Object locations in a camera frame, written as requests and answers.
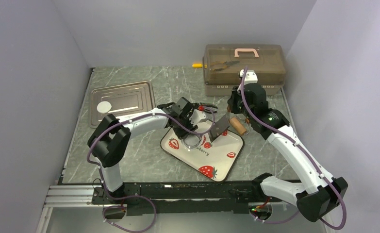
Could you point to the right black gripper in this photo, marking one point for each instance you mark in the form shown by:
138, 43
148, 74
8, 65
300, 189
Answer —
235, 95

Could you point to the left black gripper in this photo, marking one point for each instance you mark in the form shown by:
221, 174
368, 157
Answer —
180, 135

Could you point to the spatula with wooden handle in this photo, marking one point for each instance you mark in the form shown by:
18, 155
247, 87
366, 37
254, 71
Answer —
219, 123

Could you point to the strawberry pattern white tray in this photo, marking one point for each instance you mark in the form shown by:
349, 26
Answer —
213, 160

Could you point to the wooden rolling pin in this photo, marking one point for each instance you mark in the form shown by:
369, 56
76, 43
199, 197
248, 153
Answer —
236, 123

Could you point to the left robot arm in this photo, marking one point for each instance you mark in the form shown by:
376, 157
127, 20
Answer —
109, 141

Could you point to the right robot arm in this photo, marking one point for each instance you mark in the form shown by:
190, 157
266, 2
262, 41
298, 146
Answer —
318, 192

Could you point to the flat round dough wrapper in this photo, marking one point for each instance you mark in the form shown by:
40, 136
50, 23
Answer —
103, 107

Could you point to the steel baking tray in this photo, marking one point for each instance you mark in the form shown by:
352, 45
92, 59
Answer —
126, 99

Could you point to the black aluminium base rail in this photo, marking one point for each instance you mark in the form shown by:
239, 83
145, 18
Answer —
239, 197

